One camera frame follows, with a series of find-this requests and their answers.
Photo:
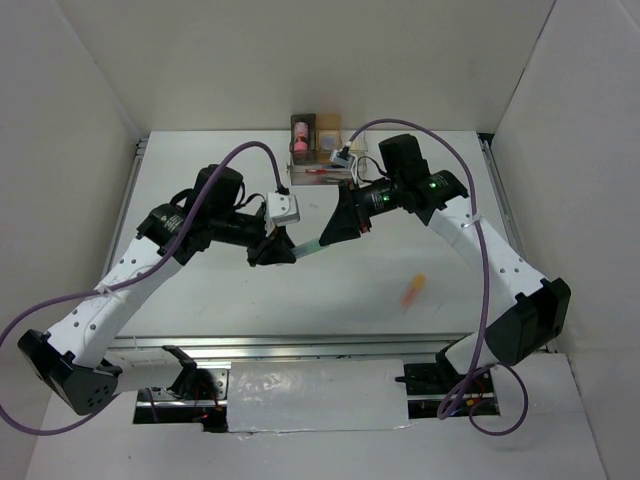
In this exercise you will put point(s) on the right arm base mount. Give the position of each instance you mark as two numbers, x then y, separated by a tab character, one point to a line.
426	385

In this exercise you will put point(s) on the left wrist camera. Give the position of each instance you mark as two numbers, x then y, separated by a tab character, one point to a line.
281	209

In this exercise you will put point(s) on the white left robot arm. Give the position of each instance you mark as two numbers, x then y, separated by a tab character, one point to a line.
73	357

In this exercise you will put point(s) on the pink capped eraser tube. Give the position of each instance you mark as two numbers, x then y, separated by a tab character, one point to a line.
301	137

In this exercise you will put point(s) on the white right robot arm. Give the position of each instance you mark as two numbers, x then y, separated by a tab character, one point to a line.
525	309

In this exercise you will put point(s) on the clear paper clip jar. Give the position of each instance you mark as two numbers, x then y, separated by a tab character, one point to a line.
329	140

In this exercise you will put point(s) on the clear stationery organizer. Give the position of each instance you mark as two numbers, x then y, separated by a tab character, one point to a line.
316	158

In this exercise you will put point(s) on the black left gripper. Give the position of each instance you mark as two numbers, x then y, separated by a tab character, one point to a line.
273	250

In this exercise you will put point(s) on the aluminium table edge rail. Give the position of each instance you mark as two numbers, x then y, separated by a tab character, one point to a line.
294	347

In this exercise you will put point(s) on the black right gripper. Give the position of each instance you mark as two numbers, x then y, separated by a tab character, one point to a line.
346	220

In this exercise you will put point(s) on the red gel pen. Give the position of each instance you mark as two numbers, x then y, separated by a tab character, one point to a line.
324	171

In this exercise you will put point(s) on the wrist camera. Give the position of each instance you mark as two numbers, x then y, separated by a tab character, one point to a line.
342	158
281	209

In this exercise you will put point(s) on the orange highlighter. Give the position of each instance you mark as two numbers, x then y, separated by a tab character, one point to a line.
414	288

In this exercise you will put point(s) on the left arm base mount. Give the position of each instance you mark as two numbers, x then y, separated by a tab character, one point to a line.
203	390

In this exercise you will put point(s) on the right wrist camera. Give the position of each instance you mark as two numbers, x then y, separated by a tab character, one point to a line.
342	158

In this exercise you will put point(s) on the green highlighter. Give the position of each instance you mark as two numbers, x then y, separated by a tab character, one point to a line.
307	248

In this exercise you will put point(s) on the white foil front panel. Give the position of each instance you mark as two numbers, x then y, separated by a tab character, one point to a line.
308	396

